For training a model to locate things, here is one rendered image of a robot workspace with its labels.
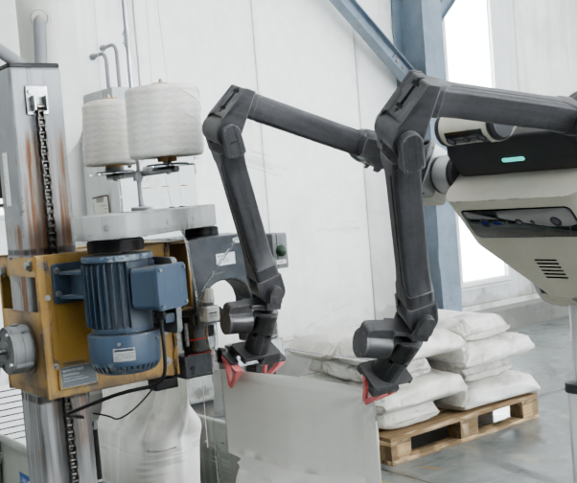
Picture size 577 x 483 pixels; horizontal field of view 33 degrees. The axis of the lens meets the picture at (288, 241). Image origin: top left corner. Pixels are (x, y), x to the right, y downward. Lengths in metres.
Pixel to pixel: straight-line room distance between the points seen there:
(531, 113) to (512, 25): 7.77
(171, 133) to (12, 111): 0.36
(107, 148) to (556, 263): 1.05
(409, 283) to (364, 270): 6.19
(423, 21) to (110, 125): 5.95
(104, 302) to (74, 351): 0.20
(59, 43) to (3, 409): 2.00
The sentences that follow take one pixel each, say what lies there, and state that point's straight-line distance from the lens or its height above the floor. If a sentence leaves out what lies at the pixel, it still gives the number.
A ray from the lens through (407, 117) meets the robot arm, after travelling 1.57.
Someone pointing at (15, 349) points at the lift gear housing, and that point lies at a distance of 2.16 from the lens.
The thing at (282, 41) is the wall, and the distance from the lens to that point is 7.58.
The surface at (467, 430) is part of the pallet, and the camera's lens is 5.42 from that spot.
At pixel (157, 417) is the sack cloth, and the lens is 2.60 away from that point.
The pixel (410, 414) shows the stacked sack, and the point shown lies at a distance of 5.20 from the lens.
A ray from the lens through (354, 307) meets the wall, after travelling 7.88.
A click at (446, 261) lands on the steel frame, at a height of 0.75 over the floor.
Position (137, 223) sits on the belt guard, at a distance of 1.98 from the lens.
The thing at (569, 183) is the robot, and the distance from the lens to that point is 1.99.
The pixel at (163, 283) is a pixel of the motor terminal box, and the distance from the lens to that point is 1.95.
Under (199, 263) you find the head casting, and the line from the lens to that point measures 2.30.
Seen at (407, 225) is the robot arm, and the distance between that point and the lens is 1.68.
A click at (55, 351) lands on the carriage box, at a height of 1.13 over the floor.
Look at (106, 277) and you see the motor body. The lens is 2.00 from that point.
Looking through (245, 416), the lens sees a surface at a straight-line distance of 2.28.
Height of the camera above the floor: 1.43
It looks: 3 degrees down
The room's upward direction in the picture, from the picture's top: 5 degrees counter-clockwise
